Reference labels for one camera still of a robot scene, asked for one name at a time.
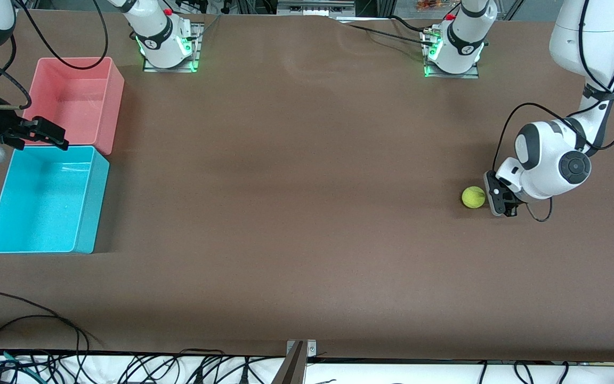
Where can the yellow-green tennis ball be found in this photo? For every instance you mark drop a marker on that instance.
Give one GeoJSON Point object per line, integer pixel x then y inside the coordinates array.
{"type": "Point", "coordinates": [473, 197]}

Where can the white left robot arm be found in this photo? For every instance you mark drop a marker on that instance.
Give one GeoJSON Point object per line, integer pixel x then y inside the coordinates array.
{"type": "Point", "coordinates": [552, 160]}

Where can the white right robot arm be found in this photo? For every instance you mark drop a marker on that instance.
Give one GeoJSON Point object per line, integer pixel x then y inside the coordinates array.
{"type": "Point", "coordinates": [160, 32]}

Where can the pink plastic bin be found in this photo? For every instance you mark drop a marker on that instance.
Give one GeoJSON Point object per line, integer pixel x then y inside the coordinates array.
{"type": "Point", "coordinates": [83, 101]}

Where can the blue plastic bin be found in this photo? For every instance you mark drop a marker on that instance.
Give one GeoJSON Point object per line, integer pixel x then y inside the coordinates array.
{"type": "Point", "coordinates": [40, 202]}

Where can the orange small item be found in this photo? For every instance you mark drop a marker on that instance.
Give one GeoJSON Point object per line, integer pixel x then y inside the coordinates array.
{"type": "Point", "coordinates": [429, 5]}

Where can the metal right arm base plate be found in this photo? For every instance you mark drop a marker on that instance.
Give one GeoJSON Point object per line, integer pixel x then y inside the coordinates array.
{"type": "Point", "coordinates": [196, 58]}

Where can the grey metal bracket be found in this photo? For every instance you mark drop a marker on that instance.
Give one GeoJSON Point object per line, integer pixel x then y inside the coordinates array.
{"type": "Point", "coordinates": [293, 368]}

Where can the aluminium frame profile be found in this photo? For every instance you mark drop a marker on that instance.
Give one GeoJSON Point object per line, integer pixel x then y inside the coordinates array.
{"type": "Point", "coordinates": [315, 8]}

